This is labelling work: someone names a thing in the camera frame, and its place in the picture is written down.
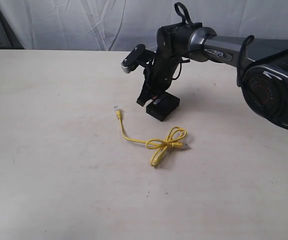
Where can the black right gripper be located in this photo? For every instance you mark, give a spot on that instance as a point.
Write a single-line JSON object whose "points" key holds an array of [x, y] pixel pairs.
{"points": [[172, 44]]}

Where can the small black box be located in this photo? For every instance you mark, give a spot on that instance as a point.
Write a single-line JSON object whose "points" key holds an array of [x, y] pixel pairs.
{"points": [[163, 106]]}

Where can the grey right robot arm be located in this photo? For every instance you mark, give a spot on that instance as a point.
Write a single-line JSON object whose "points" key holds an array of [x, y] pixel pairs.
{"points": [[261, 66]]}

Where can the white backdrop curtain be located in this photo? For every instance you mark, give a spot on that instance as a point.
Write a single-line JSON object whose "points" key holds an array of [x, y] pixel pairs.
{"points": [[119, 25]]}

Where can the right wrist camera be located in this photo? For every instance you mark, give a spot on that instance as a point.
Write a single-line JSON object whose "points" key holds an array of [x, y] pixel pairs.
{"points": [[139, 56]]}

